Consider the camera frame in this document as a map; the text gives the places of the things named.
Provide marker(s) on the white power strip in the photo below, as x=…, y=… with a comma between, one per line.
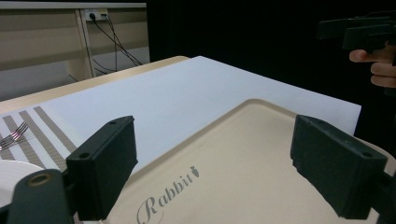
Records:
x=96, y=14

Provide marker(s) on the white plate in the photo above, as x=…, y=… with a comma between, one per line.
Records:
x=12, y=177

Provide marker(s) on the white paper sheet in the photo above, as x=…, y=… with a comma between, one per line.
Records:
x=174, y=96

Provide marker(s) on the beige plastic tray with print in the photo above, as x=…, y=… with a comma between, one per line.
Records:
x=236, y=174

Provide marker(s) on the silver metal fork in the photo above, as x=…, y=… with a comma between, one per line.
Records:
x=14, y=137

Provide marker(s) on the white background desk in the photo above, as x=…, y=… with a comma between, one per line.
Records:
x=46, y=40

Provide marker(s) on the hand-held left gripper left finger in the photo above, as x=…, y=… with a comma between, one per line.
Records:
x=102, y=168

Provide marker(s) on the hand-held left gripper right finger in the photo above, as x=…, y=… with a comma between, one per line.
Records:
x=336, y=168

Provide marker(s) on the white and brown striped placemat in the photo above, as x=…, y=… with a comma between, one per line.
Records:
x=46, y=138

